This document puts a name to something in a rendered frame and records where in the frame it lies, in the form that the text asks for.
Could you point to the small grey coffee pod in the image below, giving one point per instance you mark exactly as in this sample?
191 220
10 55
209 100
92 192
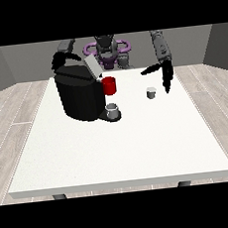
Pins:
151 92

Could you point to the pale grey machine lid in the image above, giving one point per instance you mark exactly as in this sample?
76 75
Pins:
93 65

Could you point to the red pod holder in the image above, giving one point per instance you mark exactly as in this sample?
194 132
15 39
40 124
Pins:
109 85

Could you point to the black coffee machine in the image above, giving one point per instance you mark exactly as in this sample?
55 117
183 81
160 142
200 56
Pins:
80 93

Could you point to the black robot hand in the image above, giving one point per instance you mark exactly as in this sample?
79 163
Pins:
60 59
166 71

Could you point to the grey robot trunk purple rings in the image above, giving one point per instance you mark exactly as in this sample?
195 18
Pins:
106 51

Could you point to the small grey cup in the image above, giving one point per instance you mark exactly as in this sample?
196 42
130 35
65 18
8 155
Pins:
112 110

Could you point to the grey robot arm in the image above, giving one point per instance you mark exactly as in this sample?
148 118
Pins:
160 45
65 45

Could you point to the dark table leg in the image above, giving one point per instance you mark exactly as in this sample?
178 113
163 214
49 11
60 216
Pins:
59 196
184 183

